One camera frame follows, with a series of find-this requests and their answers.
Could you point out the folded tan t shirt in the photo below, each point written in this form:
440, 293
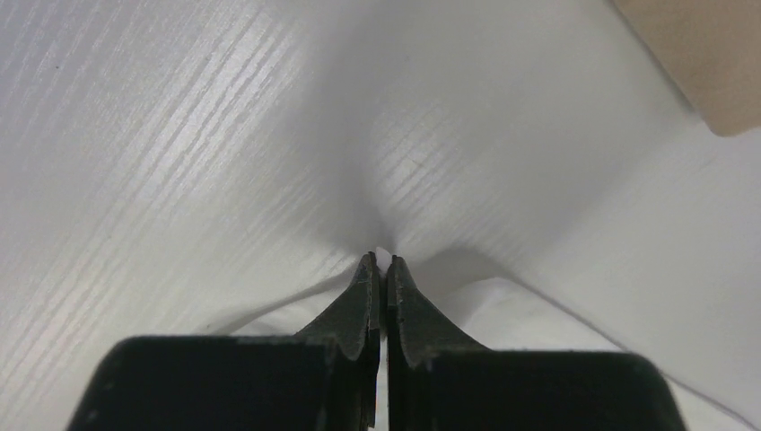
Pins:
711, 50

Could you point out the white t shirt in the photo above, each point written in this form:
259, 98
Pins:
705, 342

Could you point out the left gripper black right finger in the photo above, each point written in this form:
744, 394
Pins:
440, 378

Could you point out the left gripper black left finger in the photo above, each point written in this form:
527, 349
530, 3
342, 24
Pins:
323, 377

